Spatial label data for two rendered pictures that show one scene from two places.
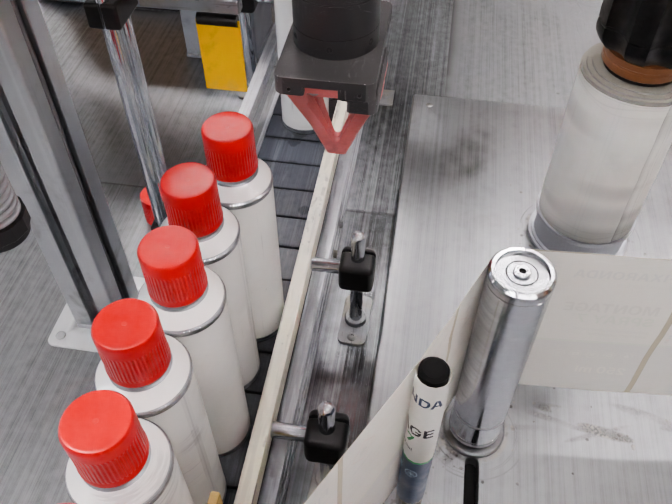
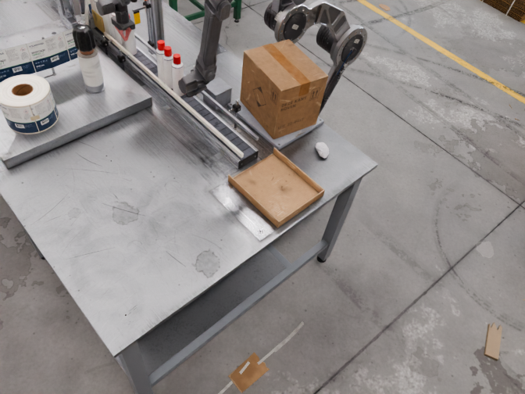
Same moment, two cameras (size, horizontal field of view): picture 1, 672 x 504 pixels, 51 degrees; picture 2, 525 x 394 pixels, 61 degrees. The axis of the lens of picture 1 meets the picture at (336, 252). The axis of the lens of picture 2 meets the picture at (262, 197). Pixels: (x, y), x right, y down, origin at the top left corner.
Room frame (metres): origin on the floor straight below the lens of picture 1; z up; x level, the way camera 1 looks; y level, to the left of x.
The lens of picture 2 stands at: (1.98, -1.13, 2.22)
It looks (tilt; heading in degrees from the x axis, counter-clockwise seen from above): 51 degrees down; 122
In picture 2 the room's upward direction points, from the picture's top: 9 degrees clockwise
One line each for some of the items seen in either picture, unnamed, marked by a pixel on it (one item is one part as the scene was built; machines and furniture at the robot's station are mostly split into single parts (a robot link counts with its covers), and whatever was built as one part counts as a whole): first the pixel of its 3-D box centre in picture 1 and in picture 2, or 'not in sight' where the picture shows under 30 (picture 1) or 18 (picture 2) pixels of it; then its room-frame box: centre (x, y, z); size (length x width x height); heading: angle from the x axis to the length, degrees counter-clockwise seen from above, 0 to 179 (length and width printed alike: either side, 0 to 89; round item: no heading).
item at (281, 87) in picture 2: not in sight; (281, 88); (1.13, 0.27, 0.99); 0.30 x 0.24 x 0.27; 161
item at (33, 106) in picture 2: not in sight; (27, 104); (0.43, -0.53, 0.95); 0.20 x 0.20 x 0.14
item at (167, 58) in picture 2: not in sight; (169, 67); (0.67, 0.02, 0.98); 0.05 x 0.05 x 0.20
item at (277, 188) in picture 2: not in sight; (276, 185); (1.40, -0.09, 0.85); 0.30 x 0.26 x 0.04; 171
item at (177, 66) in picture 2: not in sight; (177, 75); (0.74, 0.01, 0.98); 0.05 x 0.05 x 0.20
